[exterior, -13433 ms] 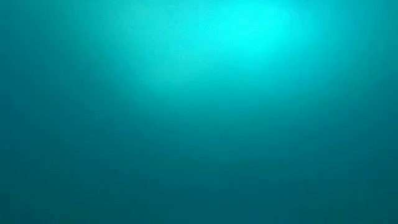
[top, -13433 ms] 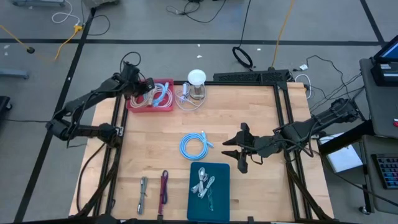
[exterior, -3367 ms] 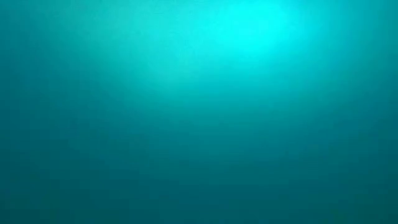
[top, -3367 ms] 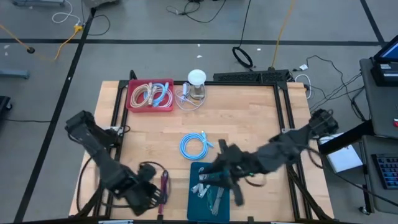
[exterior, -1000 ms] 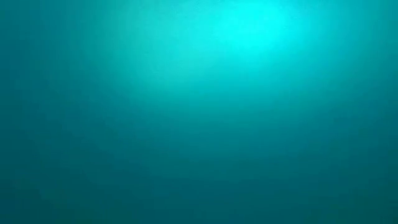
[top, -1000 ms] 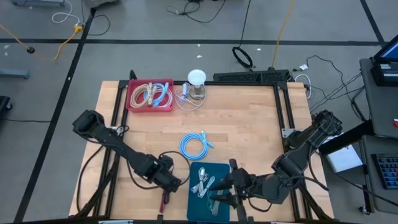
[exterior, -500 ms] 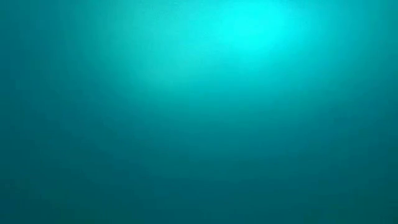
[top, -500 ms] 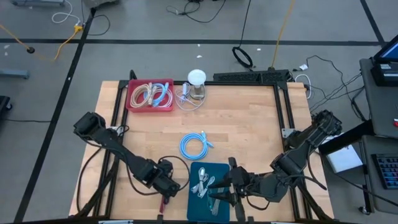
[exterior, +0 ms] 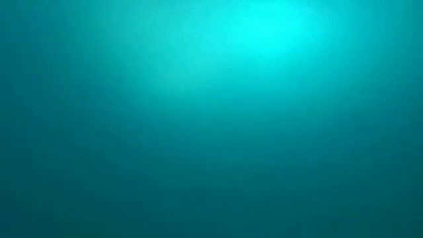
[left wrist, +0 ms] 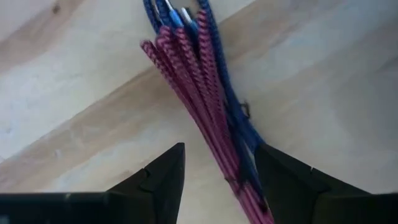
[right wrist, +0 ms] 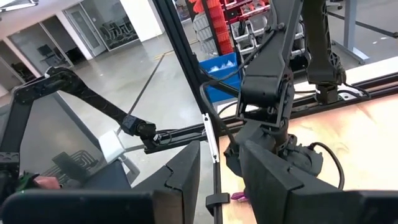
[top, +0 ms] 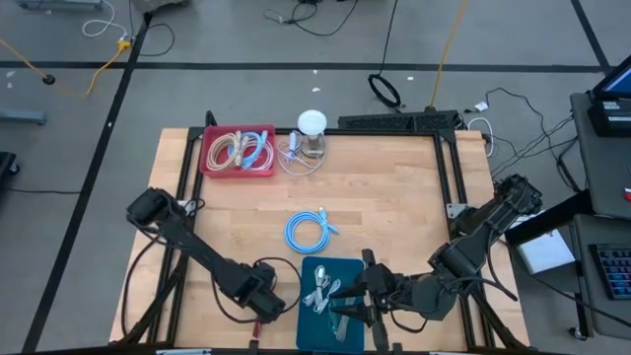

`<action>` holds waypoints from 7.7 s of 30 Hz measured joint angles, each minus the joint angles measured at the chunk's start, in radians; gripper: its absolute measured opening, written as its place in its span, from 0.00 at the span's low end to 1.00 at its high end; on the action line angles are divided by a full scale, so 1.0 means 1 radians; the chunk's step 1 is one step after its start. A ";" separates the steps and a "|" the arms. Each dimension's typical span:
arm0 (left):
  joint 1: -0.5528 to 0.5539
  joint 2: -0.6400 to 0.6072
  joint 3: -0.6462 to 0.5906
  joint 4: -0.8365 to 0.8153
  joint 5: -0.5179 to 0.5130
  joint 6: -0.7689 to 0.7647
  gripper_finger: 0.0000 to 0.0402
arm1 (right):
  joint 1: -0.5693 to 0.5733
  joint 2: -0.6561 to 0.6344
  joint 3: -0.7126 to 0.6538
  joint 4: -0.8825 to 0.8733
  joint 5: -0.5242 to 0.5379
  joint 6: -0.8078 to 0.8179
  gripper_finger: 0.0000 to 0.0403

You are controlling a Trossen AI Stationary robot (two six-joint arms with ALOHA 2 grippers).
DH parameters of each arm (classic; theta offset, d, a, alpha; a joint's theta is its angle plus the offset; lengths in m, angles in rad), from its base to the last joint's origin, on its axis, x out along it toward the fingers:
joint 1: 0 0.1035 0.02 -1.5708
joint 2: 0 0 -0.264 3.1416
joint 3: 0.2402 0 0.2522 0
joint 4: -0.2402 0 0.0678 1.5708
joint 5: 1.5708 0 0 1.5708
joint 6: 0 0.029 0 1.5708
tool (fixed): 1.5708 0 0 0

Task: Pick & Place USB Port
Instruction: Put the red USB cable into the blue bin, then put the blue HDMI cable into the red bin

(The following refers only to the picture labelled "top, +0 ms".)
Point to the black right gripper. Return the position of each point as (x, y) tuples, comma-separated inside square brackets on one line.
[(384, 293)]

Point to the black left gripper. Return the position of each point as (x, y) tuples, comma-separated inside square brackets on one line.
[(266, 305)]

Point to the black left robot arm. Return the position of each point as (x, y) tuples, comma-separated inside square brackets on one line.
[(207, 256)]

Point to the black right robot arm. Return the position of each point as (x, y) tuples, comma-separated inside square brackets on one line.
[(473, 236)]

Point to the blue plastic tray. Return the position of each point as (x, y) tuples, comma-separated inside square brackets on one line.
[(308, 330)]

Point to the red plastic bin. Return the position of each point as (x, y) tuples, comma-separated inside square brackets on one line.
[(204, 170)]

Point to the black vented control box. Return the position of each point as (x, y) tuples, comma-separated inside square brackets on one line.
[(394, 121)]

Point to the brass table lamp white shade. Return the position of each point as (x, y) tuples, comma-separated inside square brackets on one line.
[(312, 122)]

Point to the white flat box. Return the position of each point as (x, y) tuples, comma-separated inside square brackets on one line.
[(547, 251)]

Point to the black support beam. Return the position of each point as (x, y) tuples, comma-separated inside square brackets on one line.
[(552, 222)]

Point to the black keyboard coloured keys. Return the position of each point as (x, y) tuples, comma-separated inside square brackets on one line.
[(616, 271)]

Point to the grey equipment cart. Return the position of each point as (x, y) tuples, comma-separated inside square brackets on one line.
[(606, 167)]

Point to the grey floor stand foot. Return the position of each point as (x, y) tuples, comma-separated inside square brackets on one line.
[(22, 117)]

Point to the black round floor puck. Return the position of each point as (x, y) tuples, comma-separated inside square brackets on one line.
[(48, 79)]

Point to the black laptop computer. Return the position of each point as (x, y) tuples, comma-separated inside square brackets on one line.
[(613, 116)]

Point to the grey metal corner bracket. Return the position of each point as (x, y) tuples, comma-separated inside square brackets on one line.
[(456, 210)]

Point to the black aluminium table frame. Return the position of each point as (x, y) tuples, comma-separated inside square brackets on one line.
[(440, 163)]

